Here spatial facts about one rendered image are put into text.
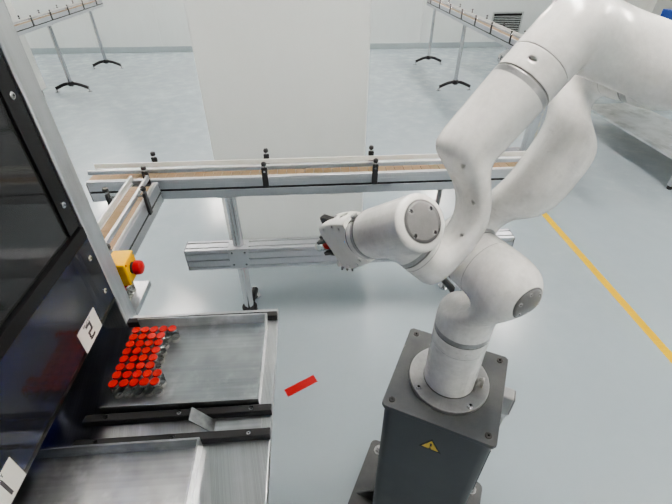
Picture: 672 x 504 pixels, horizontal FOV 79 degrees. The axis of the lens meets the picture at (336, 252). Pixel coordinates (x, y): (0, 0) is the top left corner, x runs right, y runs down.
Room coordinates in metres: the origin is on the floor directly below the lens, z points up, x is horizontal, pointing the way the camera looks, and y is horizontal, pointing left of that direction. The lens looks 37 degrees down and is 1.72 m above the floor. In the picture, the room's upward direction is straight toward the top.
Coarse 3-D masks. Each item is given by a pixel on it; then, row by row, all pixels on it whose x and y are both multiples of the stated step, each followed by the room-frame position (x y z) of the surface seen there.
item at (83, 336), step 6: (90, 312) 0.65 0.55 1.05; (90, 318) 0.64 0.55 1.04; (96, 318) 0.66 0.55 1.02; (84, 324) 0.61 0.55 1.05; (96, 324) 0.65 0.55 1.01; (84, 330) 0.61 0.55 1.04; (96, 330) 0.64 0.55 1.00; (78, 336) 0.58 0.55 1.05; (84, 336) 0.60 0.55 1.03; (96, 336) 0.63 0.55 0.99; (84, 342) 0.59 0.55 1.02; (90, 342) 0.60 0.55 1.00; (84, 348) 0.58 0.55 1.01
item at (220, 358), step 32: (160, 320) 0.76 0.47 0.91; (192, 320) 0.76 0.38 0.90; (224, 320) 0.77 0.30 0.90; (256, 320) 0.77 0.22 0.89; (192, 352) 0.67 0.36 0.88; (224, 352) 0.67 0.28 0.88; (256, 352) 0.67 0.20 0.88; (192, 384) 0.58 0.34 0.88; (224, 384) 0.58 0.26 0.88; (256, 384) 0.58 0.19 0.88
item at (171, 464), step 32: (64, 448) 0.41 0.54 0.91; (96, 448) 0.41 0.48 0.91; (128, 448) 0.42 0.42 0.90; (160, 448) 0.42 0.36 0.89; (192, 448) 0.42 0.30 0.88; (32, 480) 0.36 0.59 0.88; (64, 480) 0.36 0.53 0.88; (96, 480) 0.36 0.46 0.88; (128, 480) 0.36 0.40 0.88; (160, 480) 0.36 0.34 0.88; (192, 480) 0.35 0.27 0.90
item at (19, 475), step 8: (8, 464) 0.32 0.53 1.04; (16, 464) 0.32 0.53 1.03; (0, 472) 0.30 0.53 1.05; (8, 472) 0.31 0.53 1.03; (16, 472) 0.32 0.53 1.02; (24, 472) 0.33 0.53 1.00; (0, 480) 0.29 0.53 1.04; (8, 480) 0.30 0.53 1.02; (16, 480) 0.31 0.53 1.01; (0, 488) 0.28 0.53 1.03; (16, 488) 0.30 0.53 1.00; (0, 496) 0.28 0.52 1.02; (8, 496) 0.28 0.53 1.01
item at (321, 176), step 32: (224, 160) 1.61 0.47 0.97; (256, 160) 1.62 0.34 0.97; (288, 160) 1.63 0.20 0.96; (320, 160) 1.64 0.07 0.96; (352, 160) 1.65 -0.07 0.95; (384, 160) 1.69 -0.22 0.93; (416, 160) 1.61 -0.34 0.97; (512, 160) 1.63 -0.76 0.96; (96, 192) 1.49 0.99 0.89; (192, 192) 1.51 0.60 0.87; (224, 192) 1.52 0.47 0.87; (256, 192) 1.53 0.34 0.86; (288, 192) 1.54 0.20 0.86; (320, 192) 1.55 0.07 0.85; (352, 192) 1.56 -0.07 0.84
